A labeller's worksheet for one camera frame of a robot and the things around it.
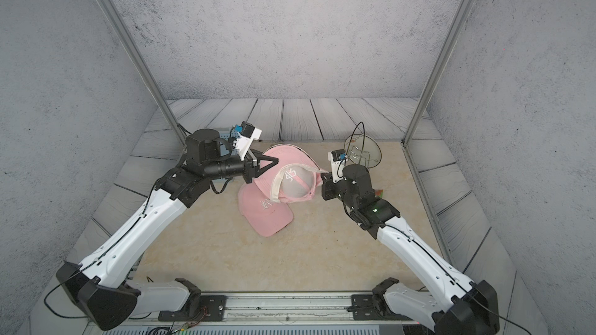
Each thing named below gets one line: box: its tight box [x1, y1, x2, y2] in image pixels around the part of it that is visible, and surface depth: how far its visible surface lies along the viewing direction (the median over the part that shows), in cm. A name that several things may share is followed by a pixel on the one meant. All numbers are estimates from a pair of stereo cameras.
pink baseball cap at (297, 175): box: [254, 143, 329, 204], surface depth 70 cm
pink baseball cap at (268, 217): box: [237, 179, 295, 237], surface depth 93 cm
